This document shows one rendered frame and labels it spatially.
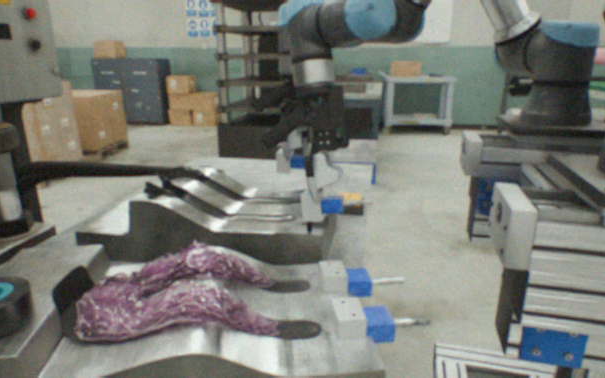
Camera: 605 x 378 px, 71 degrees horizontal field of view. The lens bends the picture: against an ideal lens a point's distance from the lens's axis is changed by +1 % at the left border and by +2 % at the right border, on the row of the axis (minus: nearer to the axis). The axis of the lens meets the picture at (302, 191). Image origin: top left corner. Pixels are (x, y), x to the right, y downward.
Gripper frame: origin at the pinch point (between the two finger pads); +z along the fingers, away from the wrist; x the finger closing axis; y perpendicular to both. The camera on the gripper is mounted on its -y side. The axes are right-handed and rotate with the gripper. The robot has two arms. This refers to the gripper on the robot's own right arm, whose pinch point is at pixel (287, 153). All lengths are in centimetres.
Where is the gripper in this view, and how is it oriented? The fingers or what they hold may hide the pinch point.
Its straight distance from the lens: 110.2
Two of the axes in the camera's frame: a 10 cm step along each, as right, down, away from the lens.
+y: 9.8, 0.6, -1.7
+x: 1.8, -3.0, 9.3
